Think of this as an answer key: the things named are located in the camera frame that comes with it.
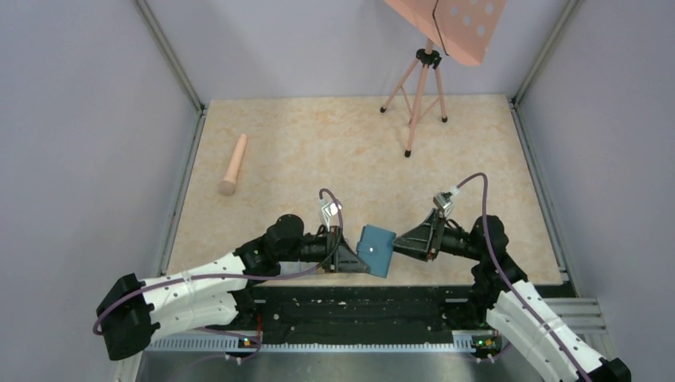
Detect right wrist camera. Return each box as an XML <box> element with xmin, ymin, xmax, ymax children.
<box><xmin>433</xmin><ymin>187</ymin><xmax>459</xmax><ymax>218</ymax></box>

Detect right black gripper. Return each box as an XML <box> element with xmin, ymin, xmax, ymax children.
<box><xmin>392</xmin><ymin>208</ymin><xmax>484</xmax><ymax>261</ymax></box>

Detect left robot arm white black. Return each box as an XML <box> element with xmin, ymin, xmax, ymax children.
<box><xmin>92</xmin><ymin>214</ymin><xmax>371</xmax><ymax>361</ymax></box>

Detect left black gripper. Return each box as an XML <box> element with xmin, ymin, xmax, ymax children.
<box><xmin>279</xmin><ymin>225</ymin><xmax>369</xmax><ymax>273</ymax></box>

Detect pink tripod stand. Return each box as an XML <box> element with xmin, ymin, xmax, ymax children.
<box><xmin>379</xmin><ymin>38</ymin><xmax>449</xmax><ymax>158</ymax></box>

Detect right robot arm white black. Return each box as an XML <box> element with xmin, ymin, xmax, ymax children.
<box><xmin>393</xmin><ymin>209</ymin><xmax>632</xmax><ymax>381</ymax></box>

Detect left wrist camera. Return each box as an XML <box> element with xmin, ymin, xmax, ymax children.
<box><xmin>320</xmin><ymin>199</ymin><xmax>342</xmax><ymax>228</ymax></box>

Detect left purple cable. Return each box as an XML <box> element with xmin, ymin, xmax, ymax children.
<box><xmin>92</xmin><ymin>189</ymin><xmax>345</xmax><ymax>337</ymax></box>

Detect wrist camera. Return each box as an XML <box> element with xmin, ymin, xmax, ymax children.
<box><xmin>320</xmin><ymin>199</ymin><xmax>342</xmax><ymax>228</ymax></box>
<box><xmin>433</xmin><ymin>187</ymin><xmax>459</xmax><ymax>218</ymax></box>

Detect pink cylindrical handle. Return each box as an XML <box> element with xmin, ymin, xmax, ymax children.
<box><xmin>217</xmin><ymin>134</ymin><xmax>248</xmax><ymax>196</ymax></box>

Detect aluminium slotted rail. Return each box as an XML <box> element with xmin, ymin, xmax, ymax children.
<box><xmin>146</xmin><ymin>330</ymin><xmax>497</xmax><ymax>353</ymax></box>

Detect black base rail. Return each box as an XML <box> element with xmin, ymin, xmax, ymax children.
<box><xmin>226</xmin><ymin>286</ymin><xmax>498</xmax><ymax>345</ymax></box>

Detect blue card holder wallet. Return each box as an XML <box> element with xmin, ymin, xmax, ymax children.
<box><xmin>356</xmin><ymin>224</ymin><xmax>396</xmax><ymax>279</ymax></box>

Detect pink perforated board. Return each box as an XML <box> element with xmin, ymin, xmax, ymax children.
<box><xmin>384</xmin><ymin>0</ymin><xmax>507</xmax><ymax>67</ymax></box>

